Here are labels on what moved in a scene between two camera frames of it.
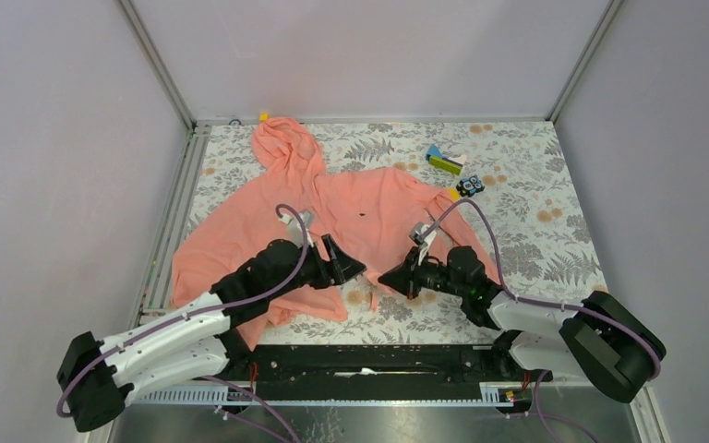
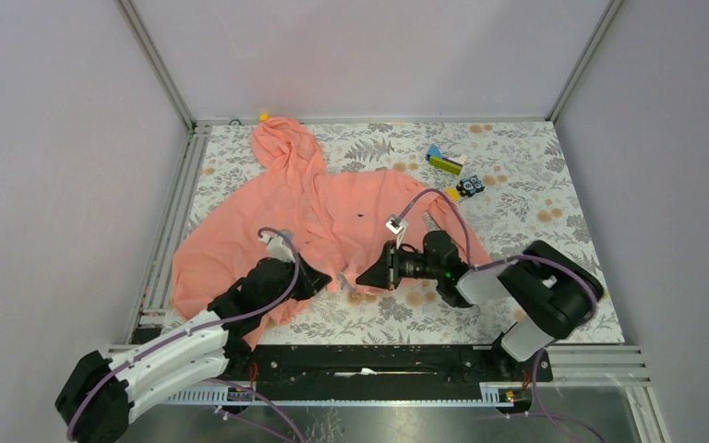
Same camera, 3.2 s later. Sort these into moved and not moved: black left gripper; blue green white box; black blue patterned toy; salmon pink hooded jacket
Moved: black left gripper
Not moved: blue green white box; salmon pink hooded jacket; black blue patterned toy
